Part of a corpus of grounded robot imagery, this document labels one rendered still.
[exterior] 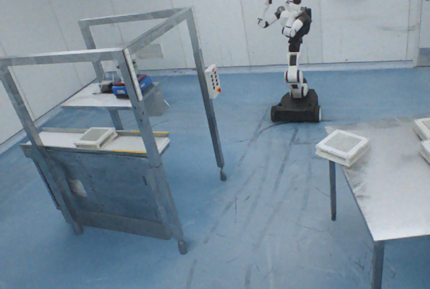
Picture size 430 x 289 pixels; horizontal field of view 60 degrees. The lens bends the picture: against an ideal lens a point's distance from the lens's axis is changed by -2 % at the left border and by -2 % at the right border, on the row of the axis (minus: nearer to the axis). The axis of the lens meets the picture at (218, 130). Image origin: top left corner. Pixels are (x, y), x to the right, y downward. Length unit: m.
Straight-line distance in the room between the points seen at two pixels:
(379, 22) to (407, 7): 0.39
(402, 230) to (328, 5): 4.28
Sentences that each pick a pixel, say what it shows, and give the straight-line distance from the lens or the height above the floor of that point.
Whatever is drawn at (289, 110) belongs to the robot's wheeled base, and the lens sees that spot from 4.56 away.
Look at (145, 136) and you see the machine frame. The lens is 2.54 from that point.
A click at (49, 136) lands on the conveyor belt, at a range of 3.60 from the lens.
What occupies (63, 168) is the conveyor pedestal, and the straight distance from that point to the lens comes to 3.48.
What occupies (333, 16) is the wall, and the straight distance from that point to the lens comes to 5.87.
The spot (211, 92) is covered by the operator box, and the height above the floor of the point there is 0.99.
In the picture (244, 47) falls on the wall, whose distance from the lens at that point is 6.27.
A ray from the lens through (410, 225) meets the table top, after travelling 2.06.
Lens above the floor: 2.28
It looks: 29 degrees down
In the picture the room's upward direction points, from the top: 11 degrees counter-clockwise
